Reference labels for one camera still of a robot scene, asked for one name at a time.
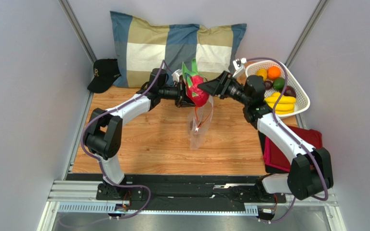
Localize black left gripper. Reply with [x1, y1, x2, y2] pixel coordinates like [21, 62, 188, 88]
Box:
[158, 80, 200, 108]

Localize red dragon fruit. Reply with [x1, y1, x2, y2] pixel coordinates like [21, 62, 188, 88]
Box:
[182, 58, 209, 107]

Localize clear orange zip bag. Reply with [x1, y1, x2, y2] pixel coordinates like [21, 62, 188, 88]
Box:
[187, 96, 214, 150]

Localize yellow lemon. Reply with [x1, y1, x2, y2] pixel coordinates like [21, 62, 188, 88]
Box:
[256, 68, 267, 81]

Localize orange fruit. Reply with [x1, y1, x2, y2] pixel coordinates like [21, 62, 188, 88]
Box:
[267, 66, 281, 81]

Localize green avocado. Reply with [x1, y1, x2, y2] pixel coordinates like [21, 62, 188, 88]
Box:
[273, 77, 286, 91]

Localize yellow banana bunch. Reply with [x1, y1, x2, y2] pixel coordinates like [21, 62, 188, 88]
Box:
[264, 92, 296, 115]

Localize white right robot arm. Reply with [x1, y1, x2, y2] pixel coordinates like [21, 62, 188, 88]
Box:
[198, 71, 333, 201]

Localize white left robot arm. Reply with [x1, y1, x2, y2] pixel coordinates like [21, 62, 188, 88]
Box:
[80, 68, 194, 187]

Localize dark red small fruit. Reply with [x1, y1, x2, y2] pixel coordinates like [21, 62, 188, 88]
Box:
[264, 80, 273, 90]

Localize plaid blue beige pillow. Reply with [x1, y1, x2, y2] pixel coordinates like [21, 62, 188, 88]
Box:
[110, 11, 247, 88]

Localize black folded cloth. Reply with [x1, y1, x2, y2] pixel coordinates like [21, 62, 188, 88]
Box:
[258, 131, 266, 160]

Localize dark purple round fruit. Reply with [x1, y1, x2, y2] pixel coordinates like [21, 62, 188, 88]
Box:
[283, 86, 297, 98]

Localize black baseball cap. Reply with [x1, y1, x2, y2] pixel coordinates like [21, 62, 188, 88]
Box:
[87, 59, 121, 93]

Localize white perforated plastic basket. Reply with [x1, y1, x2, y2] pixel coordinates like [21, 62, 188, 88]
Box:
[245, 60, 310, 118]

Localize dark red folded cloth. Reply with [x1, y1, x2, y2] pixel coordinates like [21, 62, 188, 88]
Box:
[263, 126, 324, 172]

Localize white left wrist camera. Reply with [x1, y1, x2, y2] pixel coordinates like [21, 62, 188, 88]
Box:
[172, 69, 183, 86]

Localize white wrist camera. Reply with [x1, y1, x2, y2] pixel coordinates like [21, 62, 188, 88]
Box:
[172, 69, 183, 86]
[232, 58, 247, 79]

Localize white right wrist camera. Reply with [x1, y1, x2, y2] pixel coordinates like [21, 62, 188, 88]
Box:
[232, 58, 247, 79]

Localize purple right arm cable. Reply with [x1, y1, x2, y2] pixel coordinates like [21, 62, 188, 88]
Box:
[246, 57, 330, 224]

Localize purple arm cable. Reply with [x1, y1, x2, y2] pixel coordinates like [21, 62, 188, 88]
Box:
[246, 57, 330, 224]
[80, 59, 173, 220]

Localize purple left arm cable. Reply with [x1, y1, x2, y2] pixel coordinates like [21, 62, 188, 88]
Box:
[80, 59, 173, 220]

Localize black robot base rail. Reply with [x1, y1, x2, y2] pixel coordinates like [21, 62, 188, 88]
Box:
[96, 174, 287, 212]

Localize aluminium frame post right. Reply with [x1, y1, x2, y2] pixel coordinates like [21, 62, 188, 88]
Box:
[285, 0, 330, 68]

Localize aluminium frame post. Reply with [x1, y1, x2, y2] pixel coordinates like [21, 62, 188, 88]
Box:
[59, 0, 97, 63]
[285, 0, 330, 68]

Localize aluminium frame post left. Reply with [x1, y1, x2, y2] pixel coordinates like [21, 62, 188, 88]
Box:
[59, 0, 97, 63]

